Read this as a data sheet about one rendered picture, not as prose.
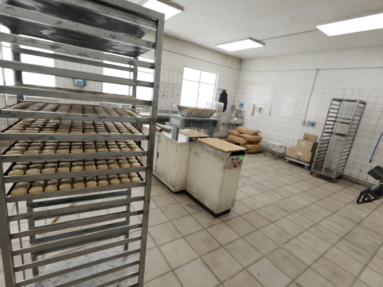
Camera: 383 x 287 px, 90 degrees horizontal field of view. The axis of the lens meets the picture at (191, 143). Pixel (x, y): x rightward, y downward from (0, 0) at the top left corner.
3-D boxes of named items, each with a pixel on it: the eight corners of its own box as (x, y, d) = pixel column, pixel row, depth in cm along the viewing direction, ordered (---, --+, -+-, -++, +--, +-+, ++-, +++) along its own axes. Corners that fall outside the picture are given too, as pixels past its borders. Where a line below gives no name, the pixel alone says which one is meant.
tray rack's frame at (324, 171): (318, 169, 500) (339, 99, 458) (342, 177, 461) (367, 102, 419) (309, 173, 461) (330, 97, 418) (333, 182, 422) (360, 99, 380)
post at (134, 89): (127, 249, 168) (138, 35, 128) (127, 251, 166) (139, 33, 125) (123, 249, 167) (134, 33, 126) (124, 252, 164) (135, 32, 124)
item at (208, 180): (183, 194, 297) (190, 138, 275) (200, 189, 318) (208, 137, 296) (215, 220, 243) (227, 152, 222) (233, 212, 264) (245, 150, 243)
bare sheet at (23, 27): (134, 57, 127) (134, 55, 126) (154, 49, 93) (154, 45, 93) (13, 32, 97) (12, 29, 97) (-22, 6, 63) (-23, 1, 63)
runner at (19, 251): (145, 223, 120) (145, 218, 119) (146, 226, 117) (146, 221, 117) (6, 253, 88) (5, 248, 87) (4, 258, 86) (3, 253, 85)
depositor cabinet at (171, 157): (139, 166, 381) (142, 124, 362) (170, 162, 425) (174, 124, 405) (173, 197, 285) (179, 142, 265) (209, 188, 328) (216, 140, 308)
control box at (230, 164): (227, 167, 231) (228, 156, 227) (239, 165, 245) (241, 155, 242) (229, 168, 228) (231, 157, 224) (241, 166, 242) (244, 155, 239)
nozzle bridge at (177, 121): (167, 136, 290) (169, 114, 281) (203, 135, 333) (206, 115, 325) (179, 142, 264) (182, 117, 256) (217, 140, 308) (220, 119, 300)
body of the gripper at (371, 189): (363, 189, 109) (376, 181, 105) (369, 188, 115) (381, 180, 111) (375, 200, 105) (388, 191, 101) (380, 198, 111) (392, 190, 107)
